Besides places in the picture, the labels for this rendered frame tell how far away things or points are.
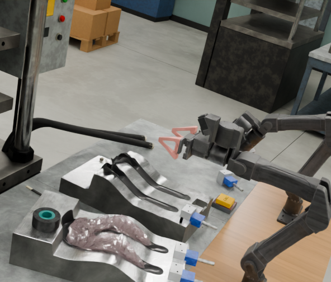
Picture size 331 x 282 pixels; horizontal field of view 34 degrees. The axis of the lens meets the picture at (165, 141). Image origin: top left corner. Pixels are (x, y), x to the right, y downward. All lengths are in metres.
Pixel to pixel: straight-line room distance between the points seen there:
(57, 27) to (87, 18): 4.11
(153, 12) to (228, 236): 7.02
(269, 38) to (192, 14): 3.47
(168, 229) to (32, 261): 0.47
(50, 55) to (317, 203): 1.32
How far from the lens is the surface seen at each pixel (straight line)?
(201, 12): 9.00
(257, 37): 5.81
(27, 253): 1.62
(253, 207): 2.22
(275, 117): 2.12
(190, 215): 1.82
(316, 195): 1.51
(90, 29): 6.43
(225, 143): 1.54
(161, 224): 1.83
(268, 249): 1.64
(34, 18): 2.00
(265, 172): 1.54
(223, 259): 1.86
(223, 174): 2.29
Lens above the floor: 1.85
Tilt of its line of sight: 24 degrees down
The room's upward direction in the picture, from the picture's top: 14 degrees clockwise
